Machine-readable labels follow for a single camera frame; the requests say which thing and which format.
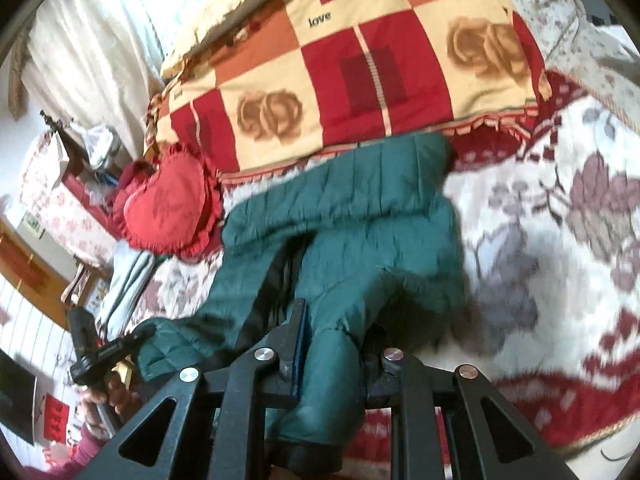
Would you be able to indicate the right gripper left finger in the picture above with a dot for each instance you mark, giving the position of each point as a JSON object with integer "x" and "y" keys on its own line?
{"x": 211, "y": 425}

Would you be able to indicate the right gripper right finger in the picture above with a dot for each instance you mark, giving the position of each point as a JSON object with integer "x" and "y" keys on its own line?
{"x": 458, "y": 414}

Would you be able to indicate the green quilted puffer jacket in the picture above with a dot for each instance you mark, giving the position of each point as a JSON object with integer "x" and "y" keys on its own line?
{"x": 370, "y": 244}

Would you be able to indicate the person's left hand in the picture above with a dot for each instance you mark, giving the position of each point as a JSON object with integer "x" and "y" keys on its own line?
{"x": 116, "y": 395}

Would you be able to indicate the light blue folded cloth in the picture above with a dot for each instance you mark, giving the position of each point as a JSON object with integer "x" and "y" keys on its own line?
{"x": 132, "y": 270}

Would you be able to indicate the floral red white bedspread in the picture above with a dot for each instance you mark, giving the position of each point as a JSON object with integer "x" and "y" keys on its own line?
{"x": 550, "y": 240}

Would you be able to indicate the red heart-shaped ruffled pillow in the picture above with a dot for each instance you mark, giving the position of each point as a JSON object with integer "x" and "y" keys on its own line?
{"x": 172, "y": 207}

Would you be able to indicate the cream curtain fabric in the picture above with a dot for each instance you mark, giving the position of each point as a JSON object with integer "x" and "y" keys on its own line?
{"x": 99, "y": 62}

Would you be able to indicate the red cream checkered rose blanket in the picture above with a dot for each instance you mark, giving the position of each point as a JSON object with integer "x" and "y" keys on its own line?
{"x": 298, "y": 77}

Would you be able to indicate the white floral bed sheet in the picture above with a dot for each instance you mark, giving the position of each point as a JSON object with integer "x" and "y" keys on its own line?
{"x": 602, "y": 59}

